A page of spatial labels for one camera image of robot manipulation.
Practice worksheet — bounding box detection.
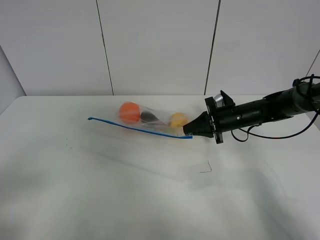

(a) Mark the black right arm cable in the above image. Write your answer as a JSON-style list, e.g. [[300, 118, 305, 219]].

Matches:
[[230, 74, 320, 143]]

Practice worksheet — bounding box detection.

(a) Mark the orange fruit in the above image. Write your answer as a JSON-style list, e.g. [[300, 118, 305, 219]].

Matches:
[[119, 102, 140, 124]]

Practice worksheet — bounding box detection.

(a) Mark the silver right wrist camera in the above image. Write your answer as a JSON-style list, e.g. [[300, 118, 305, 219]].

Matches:
[[213, 90, 236, 108]]

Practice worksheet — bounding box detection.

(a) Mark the yellow pear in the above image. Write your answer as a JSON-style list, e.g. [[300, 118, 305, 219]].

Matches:
[[169, 112, 189, 128]]

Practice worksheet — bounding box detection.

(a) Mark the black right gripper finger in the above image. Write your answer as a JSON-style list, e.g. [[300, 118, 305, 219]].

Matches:
[[182, 111, 213, 134], [186, 131, 215, 138]]

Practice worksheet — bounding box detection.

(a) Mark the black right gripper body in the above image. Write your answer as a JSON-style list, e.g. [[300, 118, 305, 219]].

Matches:
[[205, 97, 240, 144]]

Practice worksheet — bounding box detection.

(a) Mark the purple eggplant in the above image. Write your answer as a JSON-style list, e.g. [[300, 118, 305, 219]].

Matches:
[[140, 111, 166, 126]]

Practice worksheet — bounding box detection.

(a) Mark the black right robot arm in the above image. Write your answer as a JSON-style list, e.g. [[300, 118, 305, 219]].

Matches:
[[182, 81, 320, 144]]

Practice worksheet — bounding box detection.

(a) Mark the clear zip bag blue seal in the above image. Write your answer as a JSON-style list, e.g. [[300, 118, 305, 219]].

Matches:
[[88, 101, 193, 139]]

